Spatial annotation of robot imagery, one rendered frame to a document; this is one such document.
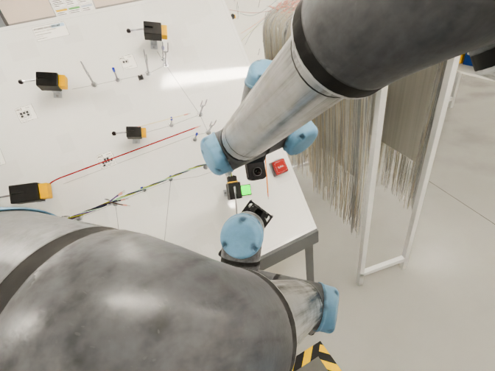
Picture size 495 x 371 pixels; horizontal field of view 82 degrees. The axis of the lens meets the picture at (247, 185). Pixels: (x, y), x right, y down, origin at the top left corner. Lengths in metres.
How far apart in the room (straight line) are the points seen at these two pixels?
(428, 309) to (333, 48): 1.95
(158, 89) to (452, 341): 1.89
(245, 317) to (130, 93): 1.01
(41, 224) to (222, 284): 0.11
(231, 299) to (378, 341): 1.78
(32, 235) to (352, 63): 0.22
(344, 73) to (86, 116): 0.97
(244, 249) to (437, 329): 1.65
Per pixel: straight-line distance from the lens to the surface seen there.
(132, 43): 1.19
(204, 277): 0.16
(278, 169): 1.08
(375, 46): 0.21
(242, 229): 0.50
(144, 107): 1.09
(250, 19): 4.05
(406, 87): 1.72
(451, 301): 2.17
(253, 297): 0.18
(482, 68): 0.32
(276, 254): 1.11
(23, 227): 0.21
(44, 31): 1.25
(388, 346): 1.92
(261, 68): 0.60
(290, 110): 0.29
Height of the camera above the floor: 1.70
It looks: 35 degrees down
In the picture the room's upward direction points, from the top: 11 degrees counter-clockwise
